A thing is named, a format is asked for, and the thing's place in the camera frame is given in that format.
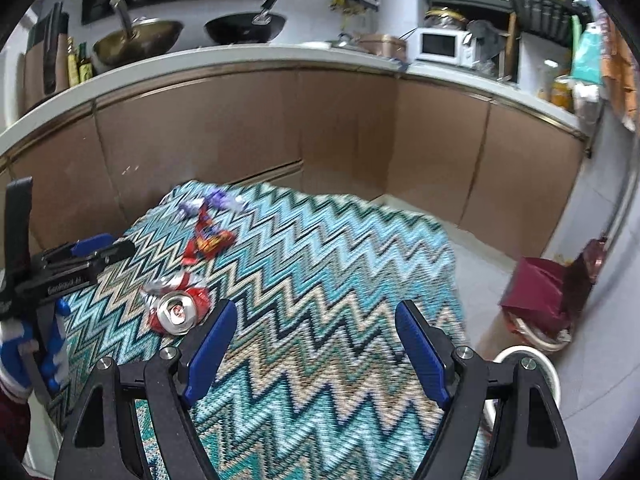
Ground crushed red soda can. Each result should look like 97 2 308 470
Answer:
140 271 212 337

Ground red snack wrapper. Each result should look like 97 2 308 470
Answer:
181 206 236 266

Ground white round trash bin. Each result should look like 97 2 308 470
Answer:
480 356 577 479

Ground brown kitchen cabinet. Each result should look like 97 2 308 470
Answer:
1 62 584 257

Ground left blue gloved hand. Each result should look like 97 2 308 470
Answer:
1 299 70 406

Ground teal zigzag woven mat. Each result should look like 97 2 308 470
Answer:
46 179 490 480

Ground beige basket under dustpan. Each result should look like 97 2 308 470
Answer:
504 312 572 356

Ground maroon dustpan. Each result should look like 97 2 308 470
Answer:
500 257 570 337

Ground purple crumpled wrapper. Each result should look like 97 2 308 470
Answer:
177 188 248 220

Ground maroon broom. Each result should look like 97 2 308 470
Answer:
560 148 634 331

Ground oil bottles on counter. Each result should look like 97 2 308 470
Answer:
66 37 94 87

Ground brass wok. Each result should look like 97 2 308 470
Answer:
92 0 183 68

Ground orange jar on counter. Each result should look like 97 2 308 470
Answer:
549 75 574 113

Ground white microwave oven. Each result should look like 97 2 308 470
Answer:
416 27 476 68

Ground teal hanging towel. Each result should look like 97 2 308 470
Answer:
570 23 602 84

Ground black frying pan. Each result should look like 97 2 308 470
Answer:
204 0 286 46

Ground lidded pot in niche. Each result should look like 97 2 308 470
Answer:
424 6 468 30

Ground orange patterned apron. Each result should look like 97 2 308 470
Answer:
599 13 638 131

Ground black wire rack shelf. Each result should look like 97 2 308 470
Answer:
502 0 597 51

